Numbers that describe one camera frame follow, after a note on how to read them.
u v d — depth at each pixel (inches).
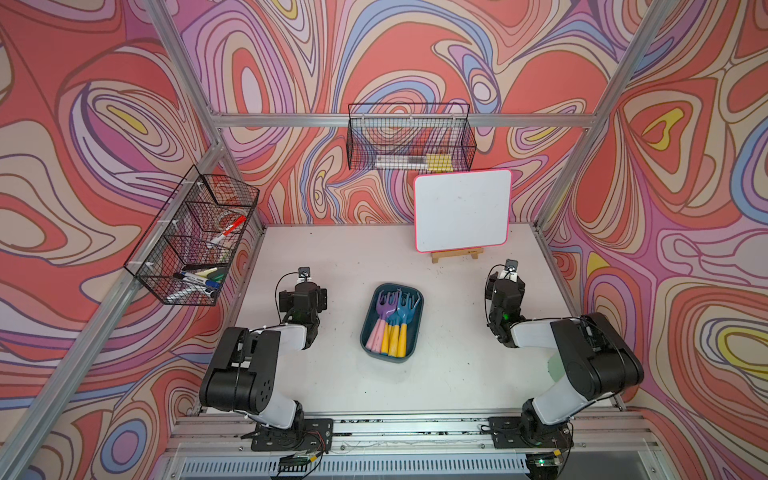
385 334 33.8
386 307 35.6
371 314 36.4
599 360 18.4
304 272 31.8
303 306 28.5
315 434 28.7
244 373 17.6
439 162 32.3
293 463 28.2
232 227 30.4
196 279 27.4
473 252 42.0
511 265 31.1
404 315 34.8
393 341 33.1
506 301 27.9
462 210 39.7
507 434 28.5
